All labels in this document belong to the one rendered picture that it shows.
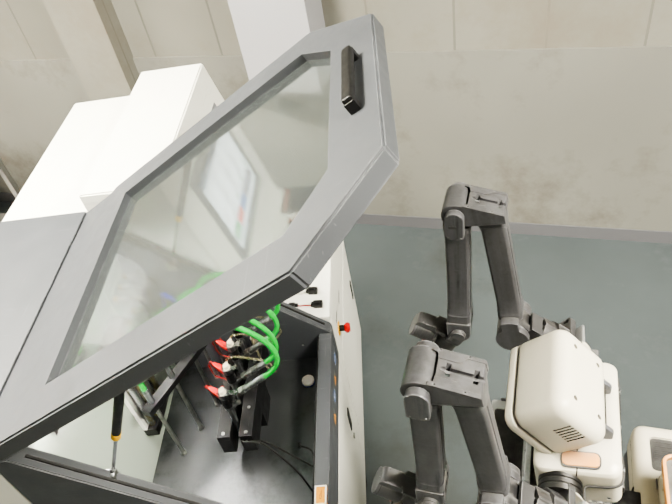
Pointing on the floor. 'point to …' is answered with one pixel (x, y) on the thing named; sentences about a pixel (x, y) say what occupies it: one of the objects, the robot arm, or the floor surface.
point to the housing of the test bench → (46, 231)
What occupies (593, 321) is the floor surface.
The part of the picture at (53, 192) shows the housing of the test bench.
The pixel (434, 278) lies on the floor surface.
